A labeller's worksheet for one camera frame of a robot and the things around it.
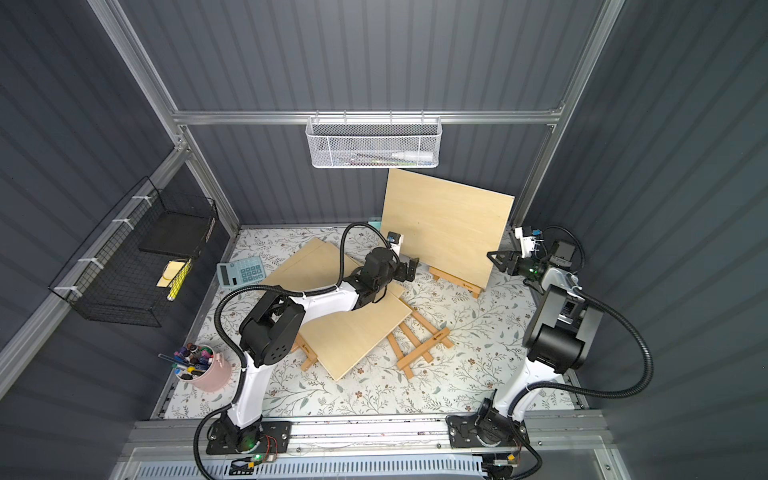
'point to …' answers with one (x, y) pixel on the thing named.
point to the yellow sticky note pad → (170, 272)
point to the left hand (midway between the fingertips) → (413, 259)
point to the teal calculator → (240, 271)
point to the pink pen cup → (201, 366)
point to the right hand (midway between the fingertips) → (500, 256)
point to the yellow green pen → (173, 291)
